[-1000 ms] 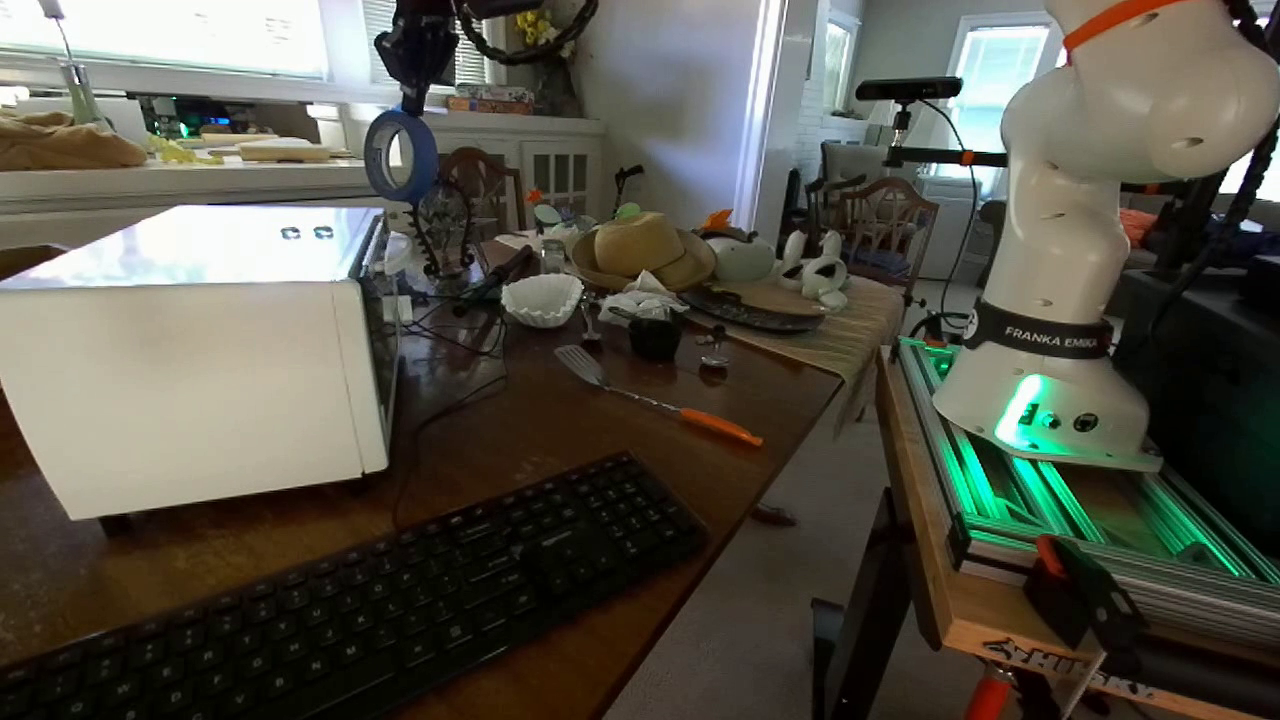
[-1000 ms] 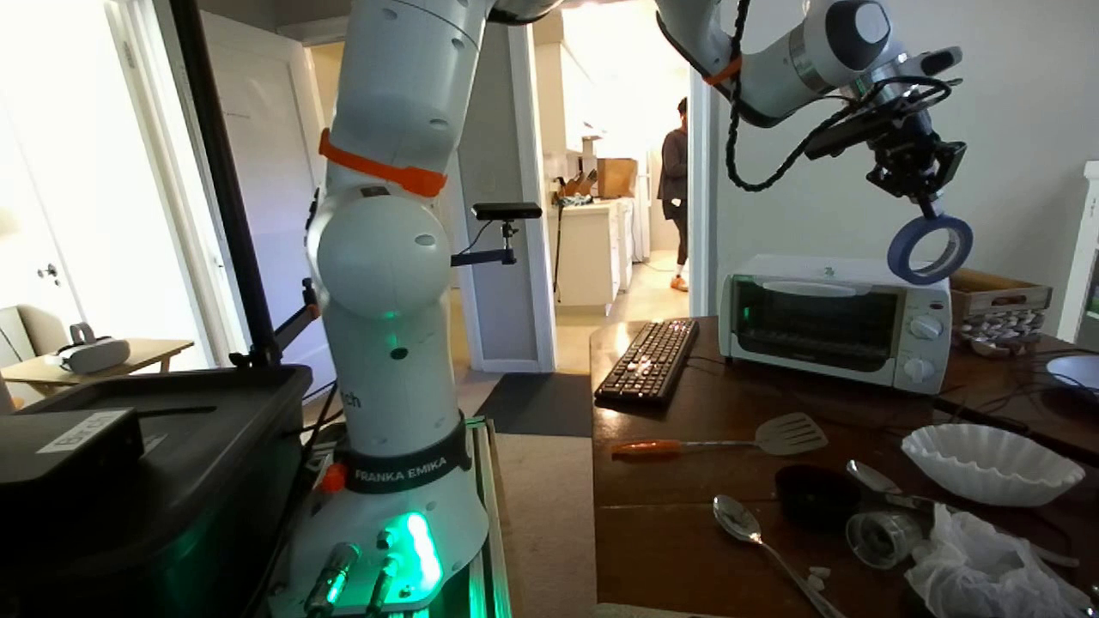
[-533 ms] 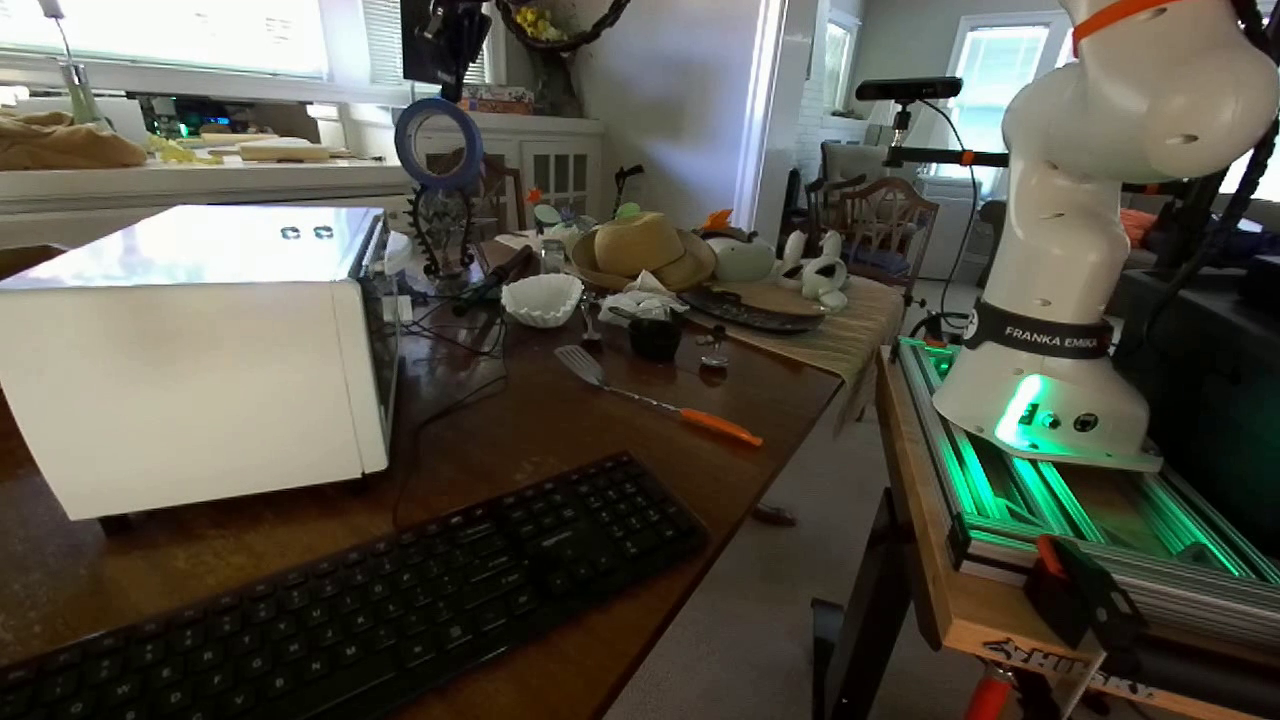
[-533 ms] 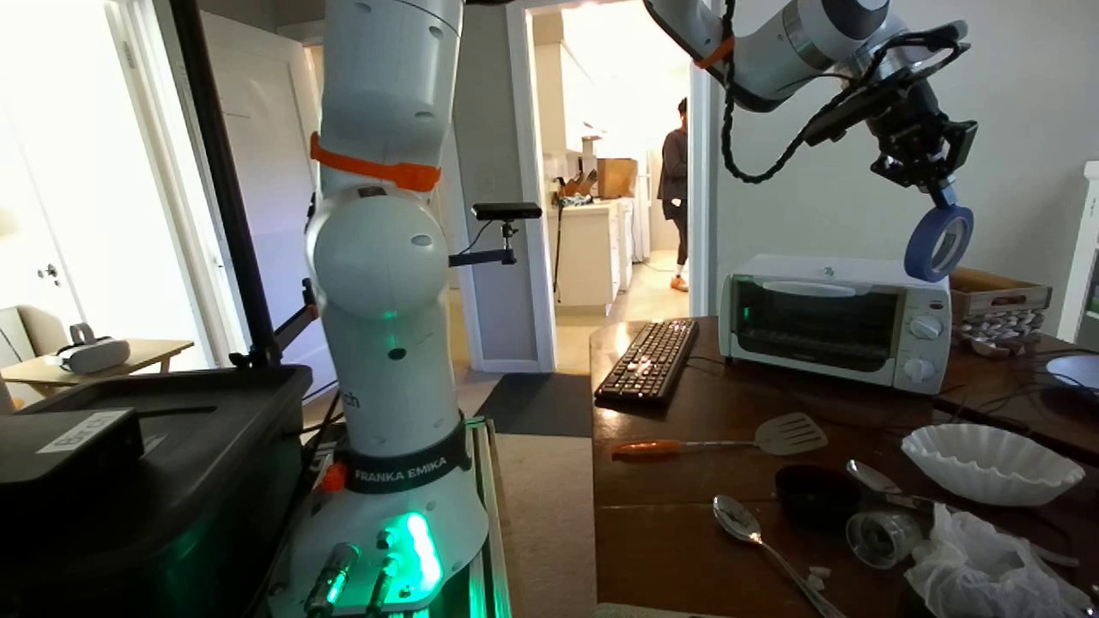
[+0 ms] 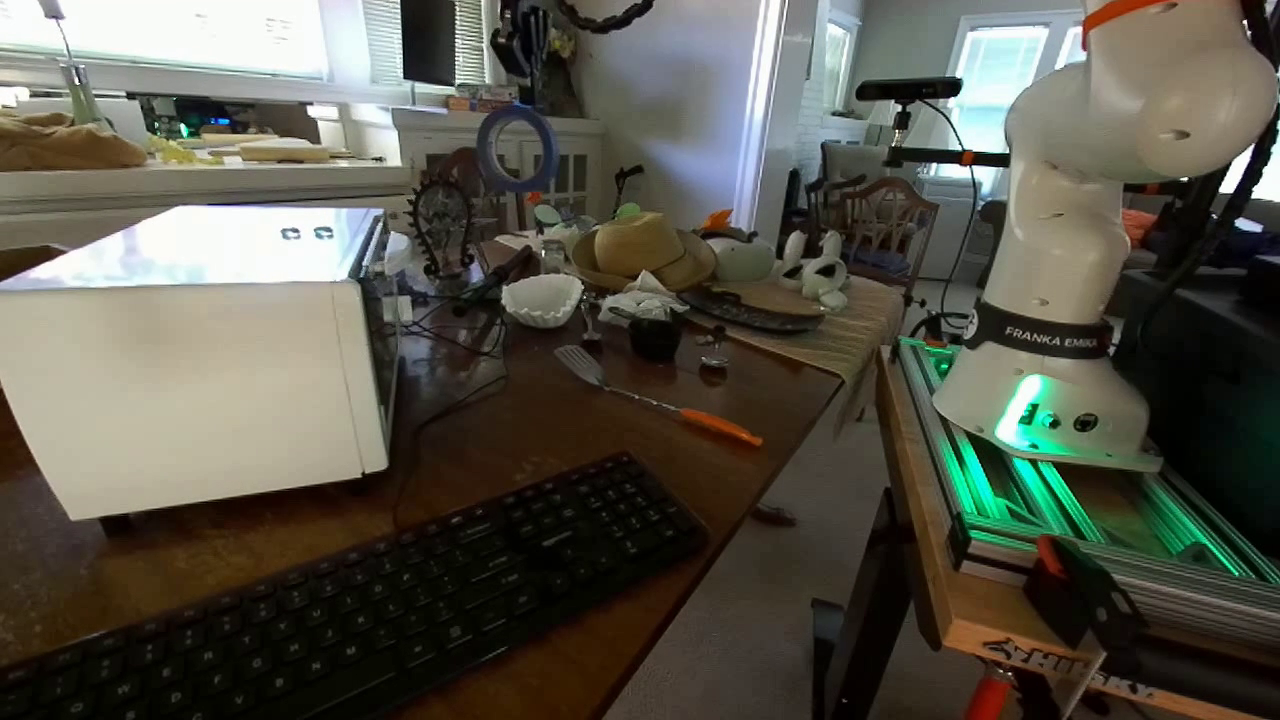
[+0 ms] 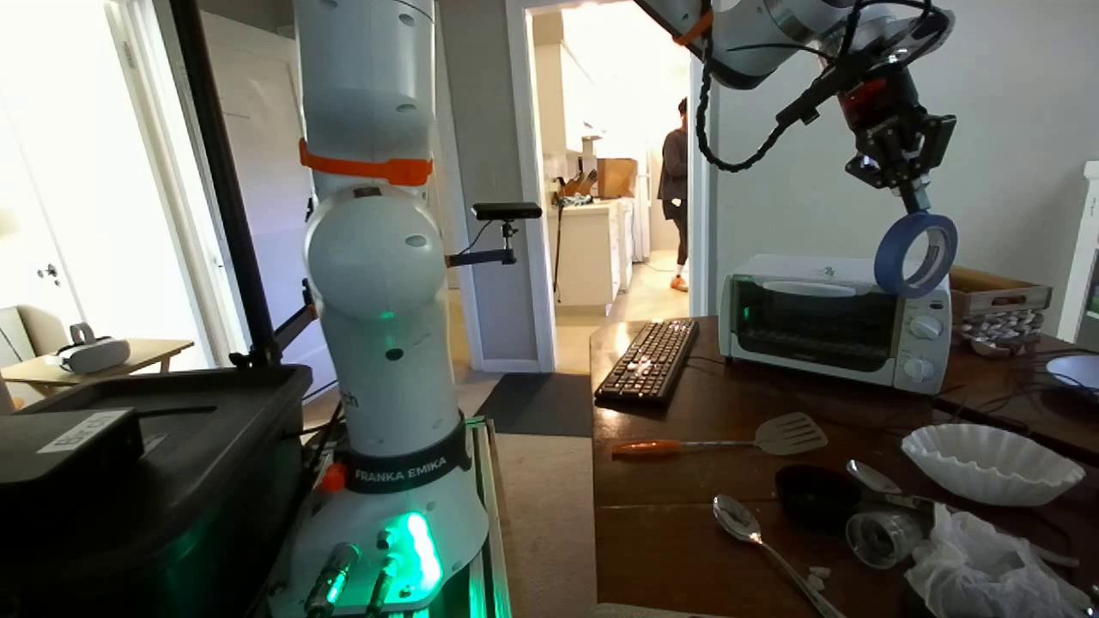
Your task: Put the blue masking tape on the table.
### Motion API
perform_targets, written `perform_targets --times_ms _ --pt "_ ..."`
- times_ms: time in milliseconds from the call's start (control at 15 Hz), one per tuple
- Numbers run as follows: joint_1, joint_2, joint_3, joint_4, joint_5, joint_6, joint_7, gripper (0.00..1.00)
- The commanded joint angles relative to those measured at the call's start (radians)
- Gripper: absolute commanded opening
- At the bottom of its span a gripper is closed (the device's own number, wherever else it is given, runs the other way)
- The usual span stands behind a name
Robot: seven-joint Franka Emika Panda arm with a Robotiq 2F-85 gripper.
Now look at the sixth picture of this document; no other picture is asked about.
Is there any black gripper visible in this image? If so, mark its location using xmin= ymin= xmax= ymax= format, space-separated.
xmin=850 ymin=104 xmax=957 ymax=224

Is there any blue masking tape roll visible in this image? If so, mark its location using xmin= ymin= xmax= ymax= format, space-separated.
xmin=871 ymin=209 xmax=962 ymax=304

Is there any cardboard box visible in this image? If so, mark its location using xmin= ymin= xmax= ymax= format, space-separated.
xmin=947 ymin=265 xmax=1054 ymax=327

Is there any white toaster oven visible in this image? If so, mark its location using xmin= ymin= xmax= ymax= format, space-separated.
xmin=717 ymin=252 xmax=956 ymax=399

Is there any person in dark shirt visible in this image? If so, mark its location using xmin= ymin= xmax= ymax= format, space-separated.
xmin=657 ymin=96 xmax=695 ymax=294

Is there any blue plate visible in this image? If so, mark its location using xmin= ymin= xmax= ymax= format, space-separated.
xmin=1042 ymin=349 xmax=1099 ymax=405

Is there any white fluted coffee filter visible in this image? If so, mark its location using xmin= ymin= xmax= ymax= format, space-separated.
xmin=900 ymin=418 xmax=1088 ymax=513

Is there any small metal spoon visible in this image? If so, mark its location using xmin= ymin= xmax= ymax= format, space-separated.
xmin=845 ymin=456 xmax=938 ymax=515

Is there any black computer keyboard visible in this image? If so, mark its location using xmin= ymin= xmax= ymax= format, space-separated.
xmin=591 ymin=315 xmax=701 ymax=411

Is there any black round cup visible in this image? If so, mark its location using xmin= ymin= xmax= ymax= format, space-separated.
xmin=774 ymin=459 xmax=871 ymax=537

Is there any clear glass jar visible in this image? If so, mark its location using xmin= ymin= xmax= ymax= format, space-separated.
xmin=843 ymin=506 xmax=938 ymax=575

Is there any large metal spoon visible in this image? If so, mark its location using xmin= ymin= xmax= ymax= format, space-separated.
xmin=711 ymin=491 xmax=850 ymax=618

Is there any crumpled white paper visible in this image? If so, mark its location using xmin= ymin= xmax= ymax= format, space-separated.
xmin=902 ymin=500 xmax=1093 ymax=618

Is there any black slanted pole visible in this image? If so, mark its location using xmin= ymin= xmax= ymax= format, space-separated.
xmin=168 ymin=0 xmax=284 ymax=371

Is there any black equipment case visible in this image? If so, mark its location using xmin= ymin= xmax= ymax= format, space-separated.
xmin=0 ymin=365 xmax=316 ymax=618

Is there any small wooden side table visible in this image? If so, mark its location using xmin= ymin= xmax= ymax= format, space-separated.
xmin=0 ymin=336 xmax=199 ymax=405

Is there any white VR headset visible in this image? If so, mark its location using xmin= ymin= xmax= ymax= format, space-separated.
xmin=56 ymin=322 xmax=134 ymax=378

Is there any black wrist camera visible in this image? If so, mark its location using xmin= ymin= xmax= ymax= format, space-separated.
xmin=777 ymin=47 xmax=921 ymax=132

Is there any orange handled grey spatula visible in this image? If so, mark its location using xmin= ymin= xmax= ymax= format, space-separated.
xmin=607 ymin=410 xmax=830 ymax=464

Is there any black camera on stand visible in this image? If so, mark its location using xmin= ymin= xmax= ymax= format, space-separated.
xmin=439 ymin=198 xmax=545 ymax=275

